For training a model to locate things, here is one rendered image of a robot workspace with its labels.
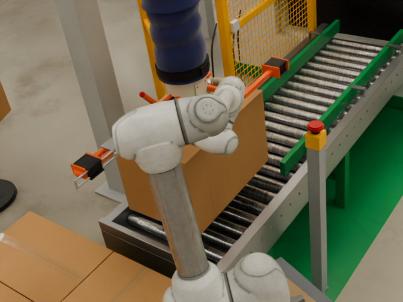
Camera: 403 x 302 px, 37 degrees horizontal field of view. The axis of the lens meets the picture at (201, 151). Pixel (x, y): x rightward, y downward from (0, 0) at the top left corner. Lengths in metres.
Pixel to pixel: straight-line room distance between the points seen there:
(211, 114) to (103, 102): 2.05
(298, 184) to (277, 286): 1.13
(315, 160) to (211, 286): 0.95
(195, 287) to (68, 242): 1.21
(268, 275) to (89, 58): 1.95
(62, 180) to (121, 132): 2.69
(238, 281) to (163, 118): 0.59
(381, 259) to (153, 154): 2.02
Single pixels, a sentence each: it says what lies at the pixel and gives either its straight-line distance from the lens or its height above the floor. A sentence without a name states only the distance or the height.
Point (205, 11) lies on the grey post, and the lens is 5.66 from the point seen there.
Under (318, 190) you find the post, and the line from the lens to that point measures 2.70.
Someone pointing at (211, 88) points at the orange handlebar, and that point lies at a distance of 2.51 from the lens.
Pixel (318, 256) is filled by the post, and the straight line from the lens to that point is 3.00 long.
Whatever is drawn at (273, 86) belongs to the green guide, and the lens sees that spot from 3.67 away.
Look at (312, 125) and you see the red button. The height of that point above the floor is 1.04.
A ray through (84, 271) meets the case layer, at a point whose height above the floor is 0.54.
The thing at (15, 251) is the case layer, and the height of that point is 0.54.
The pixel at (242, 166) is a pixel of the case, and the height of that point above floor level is 0.79.
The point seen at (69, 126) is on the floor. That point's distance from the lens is 4.85.
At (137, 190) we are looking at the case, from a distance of 2.66.
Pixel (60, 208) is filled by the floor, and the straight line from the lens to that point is 4.04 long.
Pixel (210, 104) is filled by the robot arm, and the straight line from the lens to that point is 1.56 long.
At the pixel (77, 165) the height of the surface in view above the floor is 1.23.
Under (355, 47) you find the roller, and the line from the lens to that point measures 4.24.
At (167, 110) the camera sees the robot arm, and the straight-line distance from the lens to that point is 1.60.
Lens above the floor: 2.46
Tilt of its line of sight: 36 degrees down
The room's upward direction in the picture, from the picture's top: 9 degrees counter-clockwise
